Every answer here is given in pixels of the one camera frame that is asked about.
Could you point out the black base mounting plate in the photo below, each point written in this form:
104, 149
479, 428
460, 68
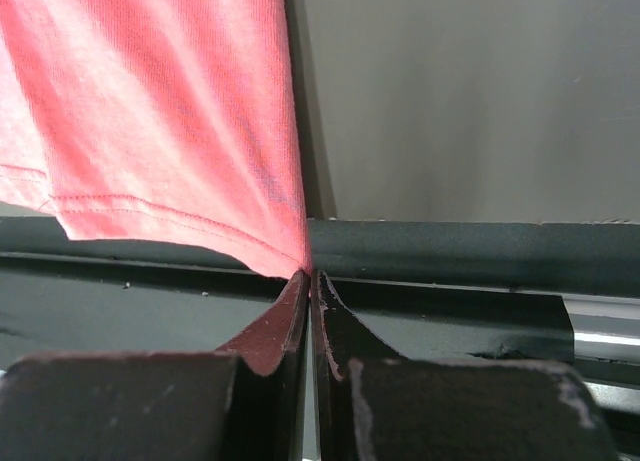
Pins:
432, 290

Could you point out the aluminium frame rail front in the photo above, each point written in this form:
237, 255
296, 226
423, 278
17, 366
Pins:
605, 327

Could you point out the salmon pink t-shirt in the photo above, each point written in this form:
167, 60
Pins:
159, 120

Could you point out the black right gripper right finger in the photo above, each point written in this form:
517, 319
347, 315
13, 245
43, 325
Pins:
375, 404

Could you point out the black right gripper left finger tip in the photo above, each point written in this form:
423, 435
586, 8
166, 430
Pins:
241, 401

